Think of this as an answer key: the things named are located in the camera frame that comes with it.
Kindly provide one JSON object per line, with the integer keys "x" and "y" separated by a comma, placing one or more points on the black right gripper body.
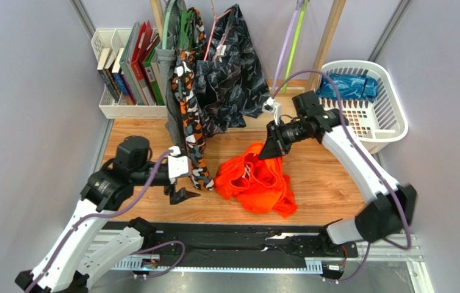
{"x": 278, "y": 138}

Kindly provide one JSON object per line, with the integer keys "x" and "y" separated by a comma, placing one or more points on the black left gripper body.
{"x": 170, "y": 189}

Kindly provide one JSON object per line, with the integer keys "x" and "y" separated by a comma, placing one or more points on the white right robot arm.
{"x": 389, "y": 205}

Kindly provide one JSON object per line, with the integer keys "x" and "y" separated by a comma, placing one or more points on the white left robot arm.
{"x": 68, "y": 267}

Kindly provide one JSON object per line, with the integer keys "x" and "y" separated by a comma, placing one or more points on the grey shorts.
{"x": 173, "y": 65}

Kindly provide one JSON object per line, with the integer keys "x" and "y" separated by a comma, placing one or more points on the dark leaf-pattern shorts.
{"x": 230, "y": 85}

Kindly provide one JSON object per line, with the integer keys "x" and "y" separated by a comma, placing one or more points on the purple hanger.
{"x": 285, "y": 48}

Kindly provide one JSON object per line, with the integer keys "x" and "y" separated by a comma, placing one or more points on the orange camouflage shorts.
{"x": 191, "y": 110}

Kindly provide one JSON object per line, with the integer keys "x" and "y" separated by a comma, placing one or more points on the lime green hanger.
{"x": 295, "y": 48}

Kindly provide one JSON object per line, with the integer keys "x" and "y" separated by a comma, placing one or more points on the pink hanger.
{"x": 216, "y": 17}

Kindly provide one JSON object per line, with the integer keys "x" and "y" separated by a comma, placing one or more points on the dark green hanger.
{"x": 185, "y": 32}

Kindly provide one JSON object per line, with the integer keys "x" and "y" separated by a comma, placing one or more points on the pale green hanger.
{"x": 168, "y": 12}

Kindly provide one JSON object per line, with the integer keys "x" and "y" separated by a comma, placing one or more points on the blue patterned garment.
{"x": 352, "y": 87}

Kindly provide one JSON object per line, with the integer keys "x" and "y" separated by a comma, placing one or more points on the white laundry basket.
{"x": 377, "y": 123}

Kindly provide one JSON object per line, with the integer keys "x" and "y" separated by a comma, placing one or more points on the blue book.
{"x": 119, "y": 76}

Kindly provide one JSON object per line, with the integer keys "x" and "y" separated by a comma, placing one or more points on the green folder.
{"x": 151, "y": 76}

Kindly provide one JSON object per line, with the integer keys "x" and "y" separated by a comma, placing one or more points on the grey-green folder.
{"x": 126, "y": 66}

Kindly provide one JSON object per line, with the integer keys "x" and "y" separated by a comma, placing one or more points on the dark navy book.
{"x": 104, "y": 69}

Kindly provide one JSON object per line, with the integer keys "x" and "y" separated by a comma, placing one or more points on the red folder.
{"x": 141, "y": 39}

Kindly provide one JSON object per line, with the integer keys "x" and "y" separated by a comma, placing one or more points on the white file organizer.
{"x": 124, "y": 96}

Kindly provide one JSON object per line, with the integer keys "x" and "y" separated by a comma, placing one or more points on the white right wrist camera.
{"x": 274, "y": 108}

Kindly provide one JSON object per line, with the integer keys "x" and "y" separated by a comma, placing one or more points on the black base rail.
{"x": 208, "y": 245}

